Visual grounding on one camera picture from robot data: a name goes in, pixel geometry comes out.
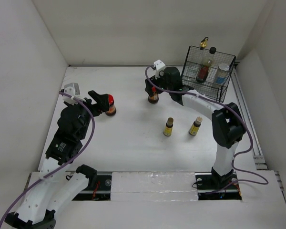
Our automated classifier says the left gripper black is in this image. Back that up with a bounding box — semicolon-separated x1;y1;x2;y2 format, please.
67;91;109;139

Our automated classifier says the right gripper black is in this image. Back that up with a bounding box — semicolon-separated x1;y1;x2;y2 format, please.
145;72;173;97

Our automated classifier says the short red-lid sauce jar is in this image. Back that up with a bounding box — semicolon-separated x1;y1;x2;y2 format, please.
105;94;117;116

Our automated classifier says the tall red-lid sauce jar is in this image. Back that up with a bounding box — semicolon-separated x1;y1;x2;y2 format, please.
148;87;159;104

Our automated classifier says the small yellow bottle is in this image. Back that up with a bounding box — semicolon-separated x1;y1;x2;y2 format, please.
188;117;203;136
163;117;174;136

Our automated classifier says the soy sauce bottle black cap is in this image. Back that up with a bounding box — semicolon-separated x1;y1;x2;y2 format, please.
195;46;217;83

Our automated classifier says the clear glass oil bottle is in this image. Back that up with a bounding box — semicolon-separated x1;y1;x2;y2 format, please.
195;37;209;70

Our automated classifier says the white shaker silver lid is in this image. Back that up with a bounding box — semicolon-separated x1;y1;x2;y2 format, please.
215;63;229;85

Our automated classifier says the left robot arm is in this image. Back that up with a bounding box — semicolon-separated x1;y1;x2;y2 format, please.
0;89;110;229

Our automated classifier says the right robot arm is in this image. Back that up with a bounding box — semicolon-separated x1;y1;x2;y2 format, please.
145;64;246;189

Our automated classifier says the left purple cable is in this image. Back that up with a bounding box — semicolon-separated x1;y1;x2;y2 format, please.
0;90;96;229

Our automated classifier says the purple cable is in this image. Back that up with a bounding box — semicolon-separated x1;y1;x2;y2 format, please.
0;90;96;229
145;65;269;195

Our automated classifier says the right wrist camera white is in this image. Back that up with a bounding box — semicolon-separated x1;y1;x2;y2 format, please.
152;60;166;79

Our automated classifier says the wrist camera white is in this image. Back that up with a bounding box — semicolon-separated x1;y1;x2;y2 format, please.
61;83;80;105
152;60;166;79

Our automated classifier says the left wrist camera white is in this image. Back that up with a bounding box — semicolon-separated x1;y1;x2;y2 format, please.
61;83;80;105

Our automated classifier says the black wire rack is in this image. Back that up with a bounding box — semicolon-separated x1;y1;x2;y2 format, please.
181;46;236;102

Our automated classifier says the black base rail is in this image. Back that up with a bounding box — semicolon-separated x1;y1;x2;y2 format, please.
74;172;242;202

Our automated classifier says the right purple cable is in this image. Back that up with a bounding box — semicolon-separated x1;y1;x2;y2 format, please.
145;65;269;195

